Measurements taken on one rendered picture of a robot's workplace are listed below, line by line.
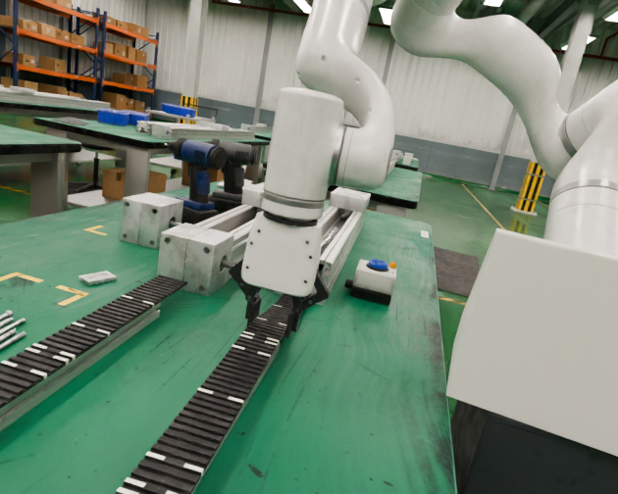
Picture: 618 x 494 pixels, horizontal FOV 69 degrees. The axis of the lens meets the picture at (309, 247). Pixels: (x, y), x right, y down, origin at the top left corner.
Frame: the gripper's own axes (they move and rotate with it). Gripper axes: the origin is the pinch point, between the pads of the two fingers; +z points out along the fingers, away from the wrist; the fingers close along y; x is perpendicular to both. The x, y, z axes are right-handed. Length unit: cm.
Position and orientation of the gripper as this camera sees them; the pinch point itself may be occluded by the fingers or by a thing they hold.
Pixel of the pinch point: (272, 318)
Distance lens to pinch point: 65.9
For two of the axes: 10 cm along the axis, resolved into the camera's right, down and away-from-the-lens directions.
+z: -1.8, 9.5, 2.7
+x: 2.1, -2.3, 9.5
